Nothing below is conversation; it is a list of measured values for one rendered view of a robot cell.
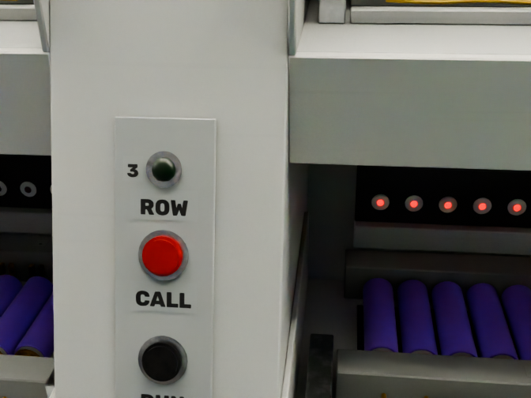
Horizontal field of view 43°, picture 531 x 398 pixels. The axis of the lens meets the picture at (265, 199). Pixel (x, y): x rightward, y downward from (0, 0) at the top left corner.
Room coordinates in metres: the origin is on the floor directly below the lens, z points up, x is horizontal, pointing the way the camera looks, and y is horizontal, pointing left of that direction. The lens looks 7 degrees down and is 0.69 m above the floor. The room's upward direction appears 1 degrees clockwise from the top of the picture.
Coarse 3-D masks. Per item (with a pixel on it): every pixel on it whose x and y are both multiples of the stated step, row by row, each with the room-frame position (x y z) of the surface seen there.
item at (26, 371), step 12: (0, 360) 0.33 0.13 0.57; (12, 360) 0.33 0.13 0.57; (24, 360) 0.33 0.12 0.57; (36, 360) 0.33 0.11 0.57; (48, 360) 0.33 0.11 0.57; (0, 372) 0.32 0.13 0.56; (12, 372) 0.32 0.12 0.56; (24, 372) 0.32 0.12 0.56; (36, 372) 0.32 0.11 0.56; (48, 372) 0.32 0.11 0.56; (0, 384) 0.32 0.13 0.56; (12, 384) 0.32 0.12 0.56; (24, 384) 0.32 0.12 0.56; (36, 384) 0.32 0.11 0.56; (0, 396) 0.32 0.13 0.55; (12, 396) 0.32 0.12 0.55; (24, 396) 0.32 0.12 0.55; (36, 396) 0.32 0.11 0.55
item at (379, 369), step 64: (384, 192) 0.41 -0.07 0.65; (448, 192) 0.41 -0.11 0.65; (512, 192) 0.41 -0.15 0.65; (384, 256) 0.41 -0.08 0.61; (448, 256) 0.41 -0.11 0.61; (320, 320) 0.39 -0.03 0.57; (384, 320) 0.36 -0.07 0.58; (448, 320) 0.36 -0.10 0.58; (512, 320) 0.37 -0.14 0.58; (320, 384) 0.31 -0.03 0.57; (384, 384) 0.32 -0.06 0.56; (448, 384) 0.31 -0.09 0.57; (512, 384) 0.31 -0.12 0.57
